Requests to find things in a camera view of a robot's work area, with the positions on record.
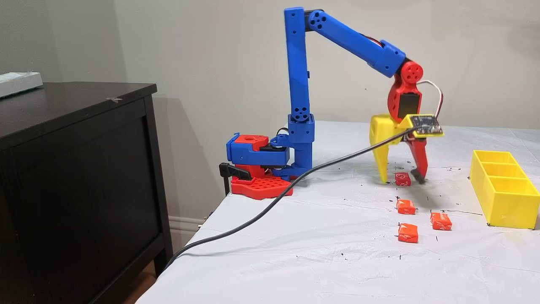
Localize yellow three-compartment box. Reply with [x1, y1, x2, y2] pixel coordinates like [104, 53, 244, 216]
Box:
[470, 150, 540, 230]

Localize white plastic table cover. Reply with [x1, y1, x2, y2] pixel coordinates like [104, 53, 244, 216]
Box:
[135, 120, 540, 304]

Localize camera board in yellow mount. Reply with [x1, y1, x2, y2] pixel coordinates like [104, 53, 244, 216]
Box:
[398, 113, 445, 139]

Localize black camera cable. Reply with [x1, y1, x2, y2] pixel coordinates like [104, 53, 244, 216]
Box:
[162, 127, 418, 273]

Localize dark wooden cabinet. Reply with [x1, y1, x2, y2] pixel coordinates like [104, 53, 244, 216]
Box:
[0, 81, 173, 304]

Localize white servo wire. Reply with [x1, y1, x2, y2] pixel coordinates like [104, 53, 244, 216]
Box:
[417, 79, 444, 119]

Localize white flat box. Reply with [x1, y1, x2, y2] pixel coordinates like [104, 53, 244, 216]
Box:
[0, 72, 43, 98]

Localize black table clamp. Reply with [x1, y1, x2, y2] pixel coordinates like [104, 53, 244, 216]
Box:
[219, 163, 254, 197]

